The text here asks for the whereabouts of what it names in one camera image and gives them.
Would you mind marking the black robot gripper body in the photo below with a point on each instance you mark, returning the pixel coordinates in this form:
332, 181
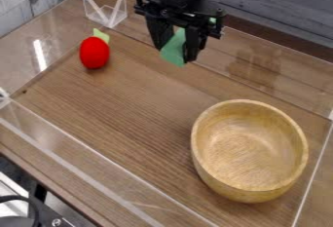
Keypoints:
201, 13

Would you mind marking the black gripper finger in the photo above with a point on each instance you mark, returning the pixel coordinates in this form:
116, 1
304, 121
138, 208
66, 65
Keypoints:
161, 30
194, 43

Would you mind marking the green rectangular block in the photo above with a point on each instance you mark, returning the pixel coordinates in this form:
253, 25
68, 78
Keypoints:
173, 46

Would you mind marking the small green wedge block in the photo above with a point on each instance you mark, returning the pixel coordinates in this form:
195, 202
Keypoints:
103, 36

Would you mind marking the light wooden bowl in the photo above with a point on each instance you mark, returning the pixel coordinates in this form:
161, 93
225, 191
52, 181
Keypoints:
249, 150

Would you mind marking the red ball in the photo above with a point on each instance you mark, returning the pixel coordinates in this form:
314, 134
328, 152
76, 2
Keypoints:
94, 53

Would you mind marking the clear acrylic corner bracket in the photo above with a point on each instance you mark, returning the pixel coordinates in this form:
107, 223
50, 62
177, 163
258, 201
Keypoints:
108, 16

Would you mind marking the clear acrylic tray wall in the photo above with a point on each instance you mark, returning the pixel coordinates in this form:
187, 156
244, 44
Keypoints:
112, 196

